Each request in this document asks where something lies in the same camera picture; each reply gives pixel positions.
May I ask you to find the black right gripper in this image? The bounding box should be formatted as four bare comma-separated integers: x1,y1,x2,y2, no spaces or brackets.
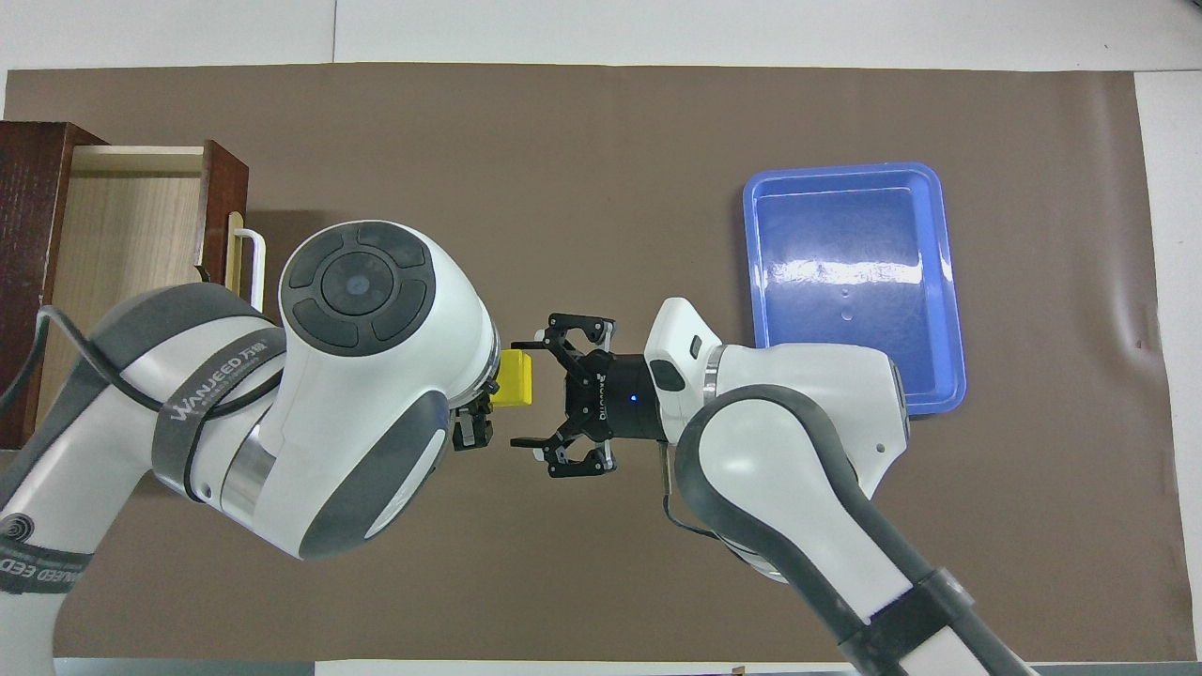
453,313,670,481

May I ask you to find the yellow cube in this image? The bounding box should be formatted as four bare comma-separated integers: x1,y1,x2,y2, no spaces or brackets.
496,350,534,407

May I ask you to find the white drawer handle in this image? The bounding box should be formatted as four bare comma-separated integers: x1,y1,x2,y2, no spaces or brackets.
232,228,267,311

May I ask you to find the dark wooden drawer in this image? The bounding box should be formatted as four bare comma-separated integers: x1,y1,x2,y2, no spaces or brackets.
36,139,267,423

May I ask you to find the brown table mat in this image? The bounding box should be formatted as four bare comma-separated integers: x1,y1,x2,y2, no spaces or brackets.
5,63,1201,663

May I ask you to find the blue plastic tray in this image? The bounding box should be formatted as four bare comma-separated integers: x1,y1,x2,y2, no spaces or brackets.
742,161,968,417

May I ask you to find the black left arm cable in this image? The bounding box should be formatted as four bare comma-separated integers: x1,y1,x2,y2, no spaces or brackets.
0,305,285,416

